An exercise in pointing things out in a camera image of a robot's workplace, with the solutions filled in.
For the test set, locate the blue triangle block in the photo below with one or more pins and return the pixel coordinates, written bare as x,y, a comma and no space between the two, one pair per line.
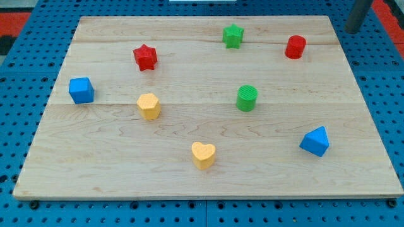
316,141

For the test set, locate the yellow heart block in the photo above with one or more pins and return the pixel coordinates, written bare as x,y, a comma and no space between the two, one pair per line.
203,155

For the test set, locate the wooden board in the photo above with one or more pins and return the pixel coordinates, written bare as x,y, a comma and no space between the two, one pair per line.
105,150

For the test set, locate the green cylinder block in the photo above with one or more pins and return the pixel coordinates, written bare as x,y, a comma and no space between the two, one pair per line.
246,98

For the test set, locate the yellow hexagon block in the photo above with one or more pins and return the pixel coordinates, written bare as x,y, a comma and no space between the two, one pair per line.
149,106

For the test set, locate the red star block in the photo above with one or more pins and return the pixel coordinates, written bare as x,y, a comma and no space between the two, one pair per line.
145,57

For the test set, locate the green star block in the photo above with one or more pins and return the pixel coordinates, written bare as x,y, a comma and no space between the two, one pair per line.
232,36

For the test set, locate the red cylinder block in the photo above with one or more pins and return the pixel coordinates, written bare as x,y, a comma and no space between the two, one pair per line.
295,47

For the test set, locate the blue cube block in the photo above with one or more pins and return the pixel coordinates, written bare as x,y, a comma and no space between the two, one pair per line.
81,90

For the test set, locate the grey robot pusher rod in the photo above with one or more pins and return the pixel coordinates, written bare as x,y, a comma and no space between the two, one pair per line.
357,16

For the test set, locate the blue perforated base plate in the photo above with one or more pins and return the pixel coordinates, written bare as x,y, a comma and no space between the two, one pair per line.
31,67

